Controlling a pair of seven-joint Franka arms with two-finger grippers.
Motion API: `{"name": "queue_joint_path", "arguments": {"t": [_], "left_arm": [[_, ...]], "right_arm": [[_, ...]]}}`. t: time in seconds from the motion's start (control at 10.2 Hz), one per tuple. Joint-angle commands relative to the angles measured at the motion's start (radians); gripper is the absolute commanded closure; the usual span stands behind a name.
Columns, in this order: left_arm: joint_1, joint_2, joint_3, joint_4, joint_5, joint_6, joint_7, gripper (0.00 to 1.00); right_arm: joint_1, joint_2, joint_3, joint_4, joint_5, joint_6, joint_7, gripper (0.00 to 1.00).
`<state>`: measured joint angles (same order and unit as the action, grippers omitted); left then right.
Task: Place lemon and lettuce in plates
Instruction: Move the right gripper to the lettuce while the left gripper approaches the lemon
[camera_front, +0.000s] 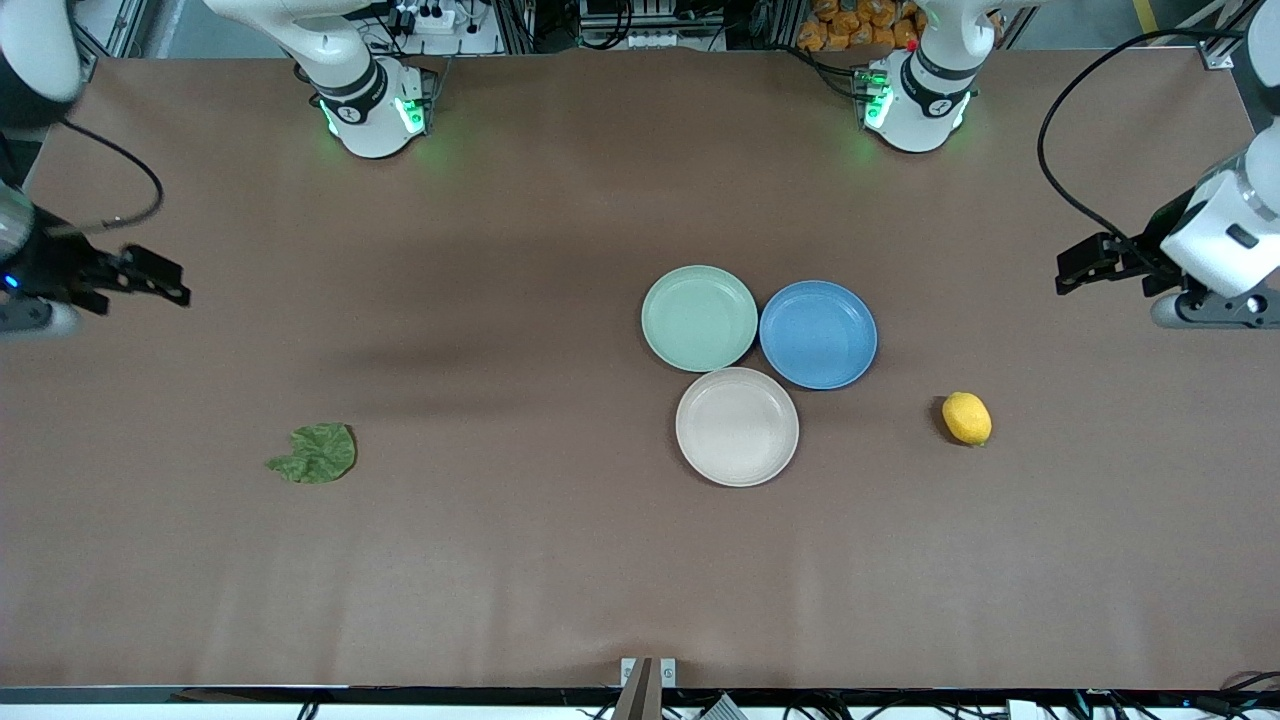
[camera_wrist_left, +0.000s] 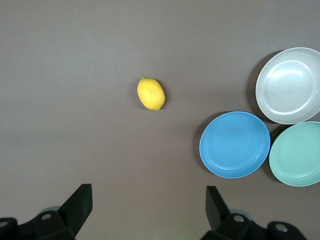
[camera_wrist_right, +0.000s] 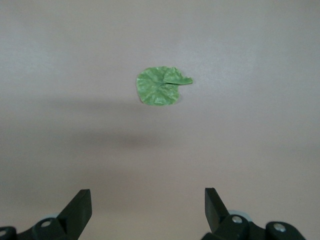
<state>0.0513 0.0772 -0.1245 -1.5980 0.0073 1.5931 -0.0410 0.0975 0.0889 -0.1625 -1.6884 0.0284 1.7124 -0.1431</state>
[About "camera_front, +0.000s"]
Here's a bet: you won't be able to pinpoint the yellow lemon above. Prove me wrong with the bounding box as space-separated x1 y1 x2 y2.
941 391 994 448

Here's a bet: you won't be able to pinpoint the green lettuce leaf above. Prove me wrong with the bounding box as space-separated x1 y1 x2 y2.
265 422 358 486

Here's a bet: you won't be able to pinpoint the blue plate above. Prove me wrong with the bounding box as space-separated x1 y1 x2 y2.
759 280 879 391

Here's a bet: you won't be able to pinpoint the orange snack bags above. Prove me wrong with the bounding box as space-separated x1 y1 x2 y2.
797 0 923 53

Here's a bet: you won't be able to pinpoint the white power strip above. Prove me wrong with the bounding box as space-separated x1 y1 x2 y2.
392 3 463 33

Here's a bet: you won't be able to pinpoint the beige plate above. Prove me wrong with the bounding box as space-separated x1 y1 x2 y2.
675 367 801 488

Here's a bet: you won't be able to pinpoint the light green plate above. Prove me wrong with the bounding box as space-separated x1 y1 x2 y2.
641 265 759 373

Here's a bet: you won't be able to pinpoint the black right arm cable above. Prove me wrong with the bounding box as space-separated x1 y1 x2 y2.
58 118 165 237

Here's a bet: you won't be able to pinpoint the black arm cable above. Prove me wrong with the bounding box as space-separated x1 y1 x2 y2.
58 118 165 237
1036 27 1253 253

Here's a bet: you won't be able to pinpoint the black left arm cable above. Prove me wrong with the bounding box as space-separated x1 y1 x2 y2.
1036 27 1253 253

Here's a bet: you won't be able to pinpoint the aluminium frame profile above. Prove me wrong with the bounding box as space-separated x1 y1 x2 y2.
72 0 153 83
1195 0 1265 71

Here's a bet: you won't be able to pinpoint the metal table edge bracket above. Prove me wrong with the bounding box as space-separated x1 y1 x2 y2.
612 656 678 720

